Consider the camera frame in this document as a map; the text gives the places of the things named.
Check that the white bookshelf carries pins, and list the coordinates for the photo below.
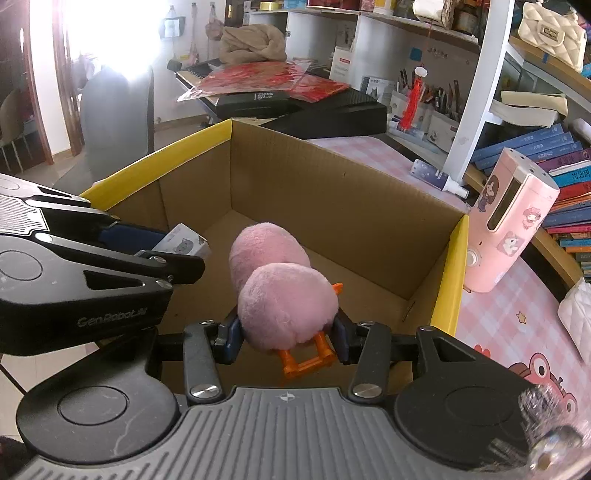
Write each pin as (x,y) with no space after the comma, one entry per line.
(485,83)

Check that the white pen holder with pens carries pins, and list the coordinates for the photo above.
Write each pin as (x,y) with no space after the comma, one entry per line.
(438,124)

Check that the small white carton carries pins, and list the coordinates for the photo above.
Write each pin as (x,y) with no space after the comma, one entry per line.
(184,242)

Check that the beige folded blanket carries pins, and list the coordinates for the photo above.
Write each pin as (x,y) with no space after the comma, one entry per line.
(251,44)

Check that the pink sticker-covered humidifier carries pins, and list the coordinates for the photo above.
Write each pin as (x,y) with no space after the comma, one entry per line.
(512,217)

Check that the long black case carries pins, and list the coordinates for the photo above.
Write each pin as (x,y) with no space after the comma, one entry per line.
(341,115)

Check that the beige quilted handbag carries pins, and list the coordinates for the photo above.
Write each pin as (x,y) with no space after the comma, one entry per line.
(551,34)

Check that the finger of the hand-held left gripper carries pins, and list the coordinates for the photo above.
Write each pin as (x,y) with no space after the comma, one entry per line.
(134,236)
(180,270)

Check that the electronic piano keyboard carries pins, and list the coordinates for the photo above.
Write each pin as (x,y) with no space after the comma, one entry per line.
(196,73)

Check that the grey office chair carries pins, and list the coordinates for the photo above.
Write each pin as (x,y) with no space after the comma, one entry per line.
(115,129)

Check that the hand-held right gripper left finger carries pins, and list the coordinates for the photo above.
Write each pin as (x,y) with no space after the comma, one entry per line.
(227,341)

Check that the hanging wall organizer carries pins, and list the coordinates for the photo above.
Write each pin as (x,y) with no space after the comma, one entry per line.
(171,26)

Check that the black box with white print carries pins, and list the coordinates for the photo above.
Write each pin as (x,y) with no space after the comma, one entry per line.
(249,104)

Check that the row of books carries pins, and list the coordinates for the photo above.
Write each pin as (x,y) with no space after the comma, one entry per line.
(568,184)

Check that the yellow-rimmed cardboard box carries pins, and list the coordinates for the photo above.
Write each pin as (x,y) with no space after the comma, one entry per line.
(351,221)

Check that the red plastic bags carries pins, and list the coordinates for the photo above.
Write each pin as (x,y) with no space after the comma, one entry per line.
(258,76)

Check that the pink plush orange hair clip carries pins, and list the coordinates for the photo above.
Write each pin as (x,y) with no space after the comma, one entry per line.
(286,304)

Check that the pink checked cartoon tablecloth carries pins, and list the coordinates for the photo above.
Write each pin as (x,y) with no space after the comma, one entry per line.
(508,323)

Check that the red tassel ornament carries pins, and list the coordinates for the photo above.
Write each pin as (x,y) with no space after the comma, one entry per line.
(412,106)

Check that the white box with red label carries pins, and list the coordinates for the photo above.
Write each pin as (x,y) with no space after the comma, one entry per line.
(340,64)

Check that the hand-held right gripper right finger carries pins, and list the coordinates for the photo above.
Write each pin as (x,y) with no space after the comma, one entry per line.
(342,344)

